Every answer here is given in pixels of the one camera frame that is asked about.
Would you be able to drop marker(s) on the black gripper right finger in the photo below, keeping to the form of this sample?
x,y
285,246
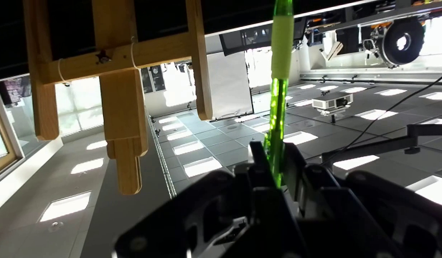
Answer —
x,y
325,234

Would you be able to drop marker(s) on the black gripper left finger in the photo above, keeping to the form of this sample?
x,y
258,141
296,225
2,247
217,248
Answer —
x,y
275,230

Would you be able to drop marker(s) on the green black marker pen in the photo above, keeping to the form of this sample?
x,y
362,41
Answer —
x,y
282,48

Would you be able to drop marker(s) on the ceiling projector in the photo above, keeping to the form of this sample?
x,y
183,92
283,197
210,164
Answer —
x,y
334,104

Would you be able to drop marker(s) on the wooden easel frame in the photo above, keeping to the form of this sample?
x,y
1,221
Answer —
x,y
117,63

